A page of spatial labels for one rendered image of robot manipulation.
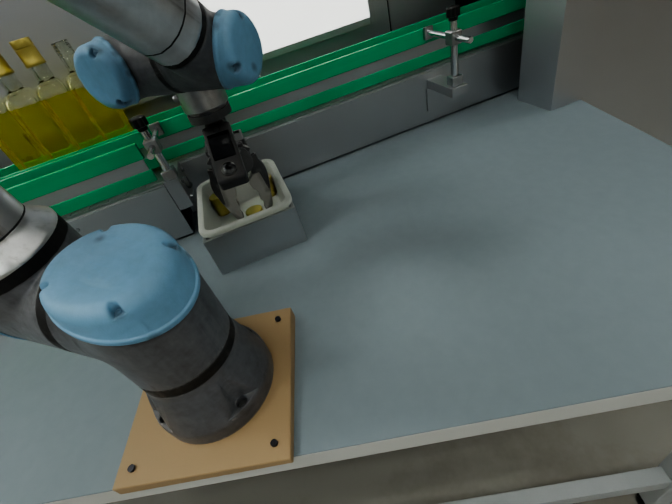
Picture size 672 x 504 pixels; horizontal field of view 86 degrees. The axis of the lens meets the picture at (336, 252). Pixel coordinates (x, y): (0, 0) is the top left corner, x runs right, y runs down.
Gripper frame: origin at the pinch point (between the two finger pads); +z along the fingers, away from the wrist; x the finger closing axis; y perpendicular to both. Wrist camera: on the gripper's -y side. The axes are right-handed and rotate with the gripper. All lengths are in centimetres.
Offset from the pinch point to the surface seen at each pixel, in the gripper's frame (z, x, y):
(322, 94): -10.0, -23.5, 22.5
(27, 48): -34.1, 26.6, 24.7
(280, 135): -5.2, -11.0, 20.5
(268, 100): -12.7, -11.3, 22.6
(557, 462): 80, -48, -38
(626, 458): 80, -63, -44
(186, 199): -2.9, 12.6, 10.6
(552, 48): -8, -71, 7
